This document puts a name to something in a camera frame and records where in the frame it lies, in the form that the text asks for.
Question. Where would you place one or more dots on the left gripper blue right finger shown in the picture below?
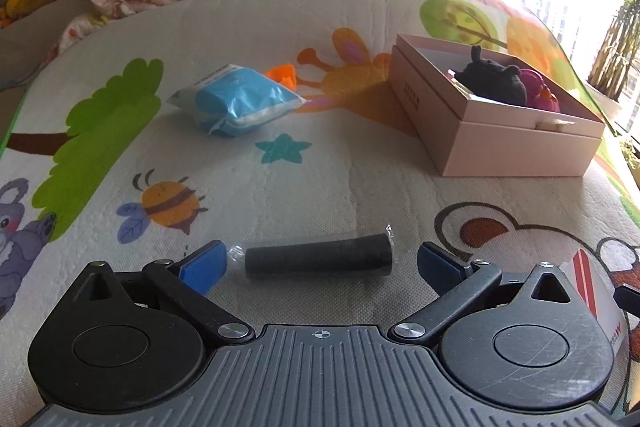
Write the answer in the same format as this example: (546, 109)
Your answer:
(440, 269)

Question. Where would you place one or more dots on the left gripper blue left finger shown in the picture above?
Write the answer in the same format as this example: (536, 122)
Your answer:
(202, 269)

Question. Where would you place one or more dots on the black roll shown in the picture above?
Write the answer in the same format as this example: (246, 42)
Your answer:
(355, 254)

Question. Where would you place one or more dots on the blue tissue pack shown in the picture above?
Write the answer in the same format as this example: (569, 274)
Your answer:
(233, 101)

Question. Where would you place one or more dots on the black plush toy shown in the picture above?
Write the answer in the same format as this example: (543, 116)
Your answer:
(490, 80)

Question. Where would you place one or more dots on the pink plastic basket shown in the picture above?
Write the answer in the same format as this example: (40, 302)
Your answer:
(533, 83)

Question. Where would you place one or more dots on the orange plastic shell toy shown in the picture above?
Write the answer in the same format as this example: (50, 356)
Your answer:
(284, 75)

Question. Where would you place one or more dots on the red white W box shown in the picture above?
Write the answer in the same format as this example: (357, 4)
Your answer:
(581, 271)

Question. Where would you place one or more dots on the pink cardboard box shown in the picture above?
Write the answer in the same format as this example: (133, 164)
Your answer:
(468, 136)

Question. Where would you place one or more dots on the colourful cartoon play mat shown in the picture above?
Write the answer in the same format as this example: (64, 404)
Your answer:
(129, 177)

